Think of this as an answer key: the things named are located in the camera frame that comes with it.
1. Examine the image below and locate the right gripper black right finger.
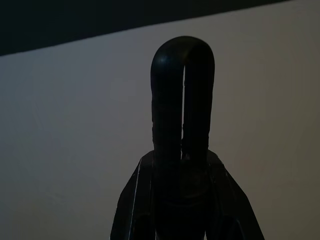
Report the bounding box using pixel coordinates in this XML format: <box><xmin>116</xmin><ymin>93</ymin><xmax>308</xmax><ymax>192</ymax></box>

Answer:
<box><xmin>181</xmin><ymin>35</ymin><xmax>266</xmax><ymax>240</ymax></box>

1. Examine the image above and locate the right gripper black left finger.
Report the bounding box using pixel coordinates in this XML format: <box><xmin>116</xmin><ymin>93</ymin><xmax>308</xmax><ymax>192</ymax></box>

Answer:
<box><xmin>111</xmin><ymin>35</ymin><xmax>185</xmax><ymax>240</ymax></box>

